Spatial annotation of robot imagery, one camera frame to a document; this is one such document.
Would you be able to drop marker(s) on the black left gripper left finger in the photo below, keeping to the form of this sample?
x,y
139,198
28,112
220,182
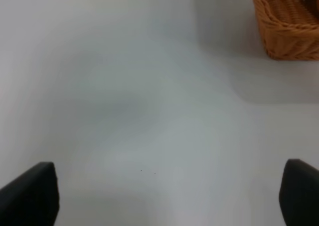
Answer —
x,y
32,199

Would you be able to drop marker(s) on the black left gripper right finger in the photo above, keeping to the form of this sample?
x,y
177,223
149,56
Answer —
x,y
299,194

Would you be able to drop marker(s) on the orange woven wicker basket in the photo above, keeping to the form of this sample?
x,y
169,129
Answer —
x,y
289,29

